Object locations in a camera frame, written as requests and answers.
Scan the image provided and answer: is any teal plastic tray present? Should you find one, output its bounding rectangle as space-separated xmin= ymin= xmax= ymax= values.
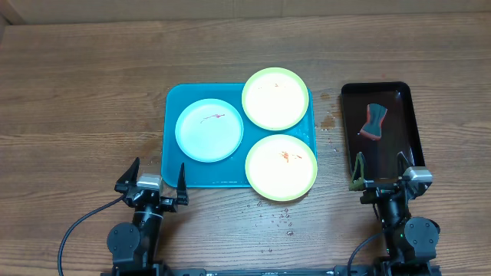
xmin=160 ymin=83 xmax=318 ymax=189

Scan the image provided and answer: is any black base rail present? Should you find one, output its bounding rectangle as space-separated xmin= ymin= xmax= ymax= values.
xmin=100 ymin=264 xmax=442 ymax=276

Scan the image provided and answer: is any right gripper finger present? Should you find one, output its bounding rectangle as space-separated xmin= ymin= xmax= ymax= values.
xmin=348 ymin=152 xmax=366 ymax=191
xmin=397 ymin=152 xmax=412 ymax=180

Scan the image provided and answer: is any orange and dark sponge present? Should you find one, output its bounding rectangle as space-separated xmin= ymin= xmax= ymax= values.
xmin=360 ymin=103 xmax=387 ymax=140

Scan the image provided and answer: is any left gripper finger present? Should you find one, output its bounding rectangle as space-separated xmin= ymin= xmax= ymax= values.
xmin=116 ymin=157 xmax=140 ymax=188
xmin=176 ymin=163 xmax=189 ymax=205

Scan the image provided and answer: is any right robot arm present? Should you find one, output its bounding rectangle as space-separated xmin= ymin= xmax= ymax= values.
xmin=345 ymin=153 xmax=441 ymax=276

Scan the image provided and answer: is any yellow-green plate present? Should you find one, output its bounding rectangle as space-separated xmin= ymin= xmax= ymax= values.
xmin=245 ymin=134 xmax=318 ymax=202
xmin=241 ymin=67 xmax=309 ymax=131

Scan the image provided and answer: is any black rectangular tray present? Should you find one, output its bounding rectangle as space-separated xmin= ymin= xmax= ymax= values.
xmin=341 ymin=81 xmax=425 ymax=179

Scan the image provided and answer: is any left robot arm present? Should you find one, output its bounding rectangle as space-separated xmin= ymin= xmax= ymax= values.
xmin=107 ymin=158 xmax=189 ymax=276

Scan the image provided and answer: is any light blue plate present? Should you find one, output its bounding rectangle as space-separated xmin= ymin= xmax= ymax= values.
xmin=175 ymin=98 xmax=244 ymax=163

